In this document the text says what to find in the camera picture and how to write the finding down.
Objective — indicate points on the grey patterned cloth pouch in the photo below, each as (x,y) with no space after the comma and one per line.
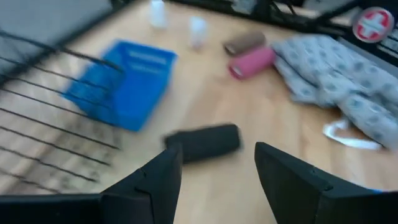
(335,74)

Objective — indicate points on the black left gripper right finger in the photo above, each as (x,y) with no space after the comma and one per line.
(289,189)

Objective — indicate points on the small black rectangular block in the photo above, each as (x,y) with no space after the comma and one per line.
(208,141)

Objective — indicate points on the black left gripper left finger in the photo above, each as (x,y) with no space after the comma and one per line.
(149,193)

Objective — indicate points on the pink bandage roll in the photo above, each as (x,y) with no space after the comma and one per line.
(252,62)

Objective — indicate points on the blue slotted plastic basket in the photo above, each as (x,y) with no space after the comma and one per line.
(140,84)

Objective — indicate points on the brown bandage roll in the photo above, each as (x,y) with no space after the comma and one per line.
(245,42)

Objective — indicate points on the black first aid pouch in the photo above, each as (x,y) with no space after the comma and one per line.
(373,25)

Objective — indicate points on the white bottle cap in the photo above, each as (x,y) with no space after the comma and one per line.
(157,14)

